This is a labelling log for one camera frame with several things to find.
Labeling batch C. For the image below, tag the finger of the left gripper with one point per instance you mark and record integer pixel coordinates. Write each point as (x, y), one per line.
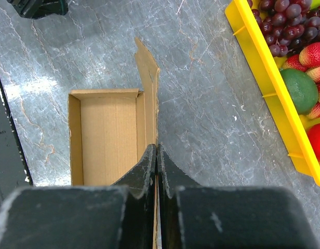
(37, 9)

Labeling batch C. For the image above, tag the green apple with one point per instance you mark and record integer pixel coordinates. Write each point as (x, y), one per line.
(315, 4)

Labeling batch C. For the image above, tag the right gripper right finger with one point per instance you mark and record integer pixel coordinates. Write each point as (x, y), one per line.
(194, 216)

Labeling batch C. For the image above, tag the yellow plastic tray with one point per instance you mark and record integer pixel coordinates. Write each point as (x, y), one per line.
(292, 127)

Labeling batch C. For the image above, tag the brown cardboard box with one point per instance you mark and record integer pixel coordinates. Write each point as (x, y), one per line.
(110, 129)

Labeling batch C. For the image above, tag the red apple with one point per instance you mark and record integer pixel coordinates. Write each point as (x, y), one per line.
(314, 137)

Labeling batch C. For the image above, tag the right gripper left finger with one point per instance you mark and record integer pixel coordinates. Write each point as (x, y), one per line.
(116, 216)

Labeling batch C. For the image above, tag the green lime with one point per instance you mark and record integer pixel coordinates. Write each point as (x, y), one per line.
(302, 89)

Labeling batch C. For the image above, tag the red strawberry cluster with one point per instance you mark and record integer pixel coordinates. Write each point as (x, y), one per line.
(308, 61)

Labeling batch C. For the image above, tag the dark purple grape bunch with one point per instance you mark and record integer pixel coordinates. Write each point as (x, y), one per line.
(287, 26)

